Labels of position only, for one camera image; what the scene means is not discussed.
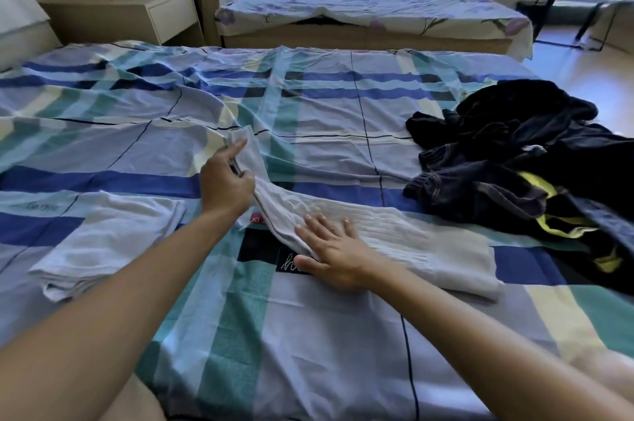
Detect person's right forearm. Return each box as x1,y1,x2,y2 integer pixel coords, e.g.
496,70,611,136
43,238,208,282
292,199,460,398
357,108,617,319
369,268,634,421

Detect wooden bed base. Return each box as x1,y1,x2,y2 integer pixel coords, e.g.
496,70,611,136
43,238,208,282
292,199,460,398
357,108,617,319
221,15,514,56

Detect folded white garment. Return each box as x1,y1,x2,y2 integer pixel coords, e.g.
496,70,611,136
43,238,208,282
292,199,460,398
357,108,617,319
29,190,187,303

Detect floral purple bed sheet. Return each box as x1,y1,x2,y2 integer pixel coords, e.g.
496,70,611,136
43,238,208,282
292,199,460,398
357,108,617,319
214,0,534,61

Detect person's right hand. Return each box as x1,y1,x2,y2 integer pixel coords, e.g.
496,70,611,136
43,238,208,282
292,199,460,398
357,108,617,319
294,214,398,293

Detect black velvet garment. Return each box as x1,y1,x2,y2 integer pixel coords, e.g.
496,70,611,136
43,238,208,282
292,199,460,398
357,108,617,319
405,79,634,177

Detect blue green plaid bed sheet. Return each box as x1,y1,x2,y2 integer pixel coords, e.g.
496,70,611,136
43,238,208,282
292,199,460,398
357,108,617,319
0,40,634,421

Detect white bedside cabinet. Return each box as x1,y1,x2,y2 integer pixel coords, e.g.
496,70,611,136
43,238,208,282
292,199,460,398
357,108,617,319
39,0,205,48

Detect white ribbed garment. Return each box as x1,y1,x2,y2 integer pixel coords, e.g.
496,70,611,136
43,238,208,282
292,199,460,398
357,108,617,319
225,126,505,301

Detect person's leg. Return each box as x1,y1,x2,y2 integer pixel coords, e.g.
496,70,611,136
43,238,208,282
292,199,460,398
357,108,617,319
577,344,634,404
110,375,166,421

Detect person's left hand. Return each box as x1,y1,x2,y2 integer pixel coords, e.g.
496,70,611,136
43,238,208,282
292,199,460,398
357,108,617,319
199,138,257,215

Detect black side table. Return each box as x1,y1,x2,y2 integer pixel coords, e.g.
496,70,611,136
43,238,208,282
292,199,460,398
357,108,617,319
515,0,634,50

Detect black garment with yellow trim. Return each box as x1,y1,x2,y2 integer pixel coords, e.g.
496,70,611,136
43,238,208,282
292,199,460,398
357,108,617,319
515,169,634,288

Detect person's left forearm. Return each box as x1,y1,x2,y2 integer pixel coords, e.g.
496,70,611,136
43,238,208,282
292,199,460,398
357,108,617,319
0,208,248,421

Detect dark denim jeans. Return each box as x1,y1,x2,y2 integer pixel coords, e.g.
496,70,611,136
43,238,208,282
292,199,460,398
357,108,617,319
402,144,563,239

